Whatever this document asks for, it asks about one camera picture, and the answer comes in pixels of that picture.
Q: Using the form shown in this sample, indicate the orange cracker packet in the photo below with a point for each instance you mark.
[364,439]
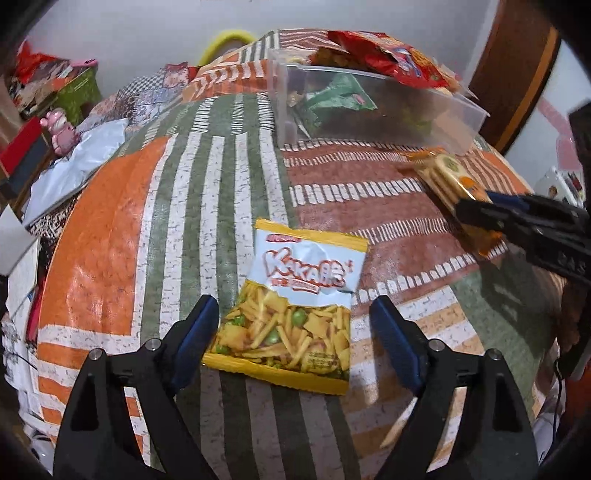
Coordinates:
[450,182]

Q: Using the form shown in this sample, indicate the white sticker covered case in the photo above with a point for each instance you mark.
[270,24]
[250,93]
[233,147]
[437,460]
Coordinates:
[561,185]

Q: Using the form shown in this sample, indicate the pink plush toy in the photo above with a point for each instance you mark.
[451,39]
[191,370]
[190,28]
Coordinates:
[63,135]

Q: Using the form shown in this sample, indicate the green cardboard box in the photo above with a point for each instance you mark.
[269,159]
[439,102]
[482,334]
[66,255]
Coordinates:
[78,97]

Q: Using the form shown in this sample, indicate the red plastic bag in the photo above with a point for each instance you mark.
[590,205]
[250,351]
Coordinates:
[27,62]

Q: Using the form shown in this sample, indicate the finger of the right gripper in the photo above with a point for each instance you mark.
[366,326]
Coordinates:
[508,201]
[513,224]

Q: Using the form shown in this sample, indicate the yellow fuzzy headboard edge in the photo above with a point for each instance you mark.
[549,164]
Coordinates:
[222,43]

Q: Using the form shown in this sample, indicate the clear plastic storage box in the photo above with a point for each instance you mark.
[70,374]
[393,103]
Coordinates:
[405,116]

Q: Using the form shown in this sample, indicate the brown wooden door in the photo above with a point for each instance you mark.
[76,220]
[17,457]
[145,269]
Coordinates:
[513,70]

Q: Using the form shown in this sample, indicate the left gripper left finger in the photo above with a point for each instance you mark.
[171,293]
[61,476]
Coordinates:
[96,439]

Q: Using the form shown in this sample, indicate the checkered patterned quilt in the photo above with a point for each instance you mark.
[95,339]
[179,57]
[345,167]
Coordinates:
[141,100]

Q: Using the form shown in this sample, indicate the white plastic bag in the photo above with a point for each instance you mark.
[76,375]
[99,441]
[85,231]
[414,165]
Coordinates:
[67,175]

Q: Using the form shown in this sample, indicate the yellow white snack bag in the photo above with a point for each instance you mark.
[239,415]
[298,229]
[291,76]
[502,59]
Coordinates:
[291,322]

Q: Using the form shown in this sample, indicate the red shoe box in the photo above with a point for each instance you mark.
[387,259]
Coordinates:
[22,157]

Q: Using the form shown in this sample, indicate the green snack packet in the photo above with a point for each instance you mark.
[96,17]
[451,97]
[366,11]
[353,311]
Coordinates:
[342,97]

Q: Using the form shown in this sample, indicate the red noodle snack bag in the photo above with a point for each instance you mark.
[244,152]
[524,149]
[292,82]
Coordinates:
[383,54]

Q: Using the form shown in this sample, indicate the patchwork striped bedspread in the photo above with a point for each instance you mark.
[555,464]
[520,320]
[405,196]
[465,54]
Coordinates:
[172,216]

